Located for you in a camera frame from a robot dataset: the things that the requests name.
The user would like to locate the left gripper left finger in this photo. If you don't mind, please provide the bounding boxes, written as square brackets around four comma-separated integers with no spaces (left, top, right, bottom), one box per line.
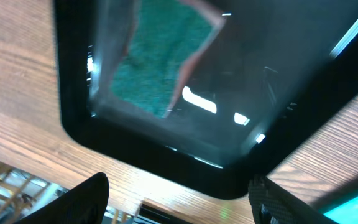
[16,172,109,224]

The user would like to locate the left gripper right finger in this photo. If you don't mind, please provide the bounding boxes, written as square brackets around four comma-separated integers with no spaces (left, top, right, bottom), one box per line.
[248,176,336,224]

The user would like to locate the black plastic tray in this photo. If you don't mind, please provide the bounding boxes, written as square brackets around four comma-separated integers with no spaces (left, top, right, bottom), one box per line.
[53,0,358,200]

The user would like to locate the green and pink sponge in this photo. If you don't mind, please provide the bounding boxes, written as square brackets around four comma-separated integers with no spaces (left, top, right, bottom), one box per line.
[111,0,225,118]

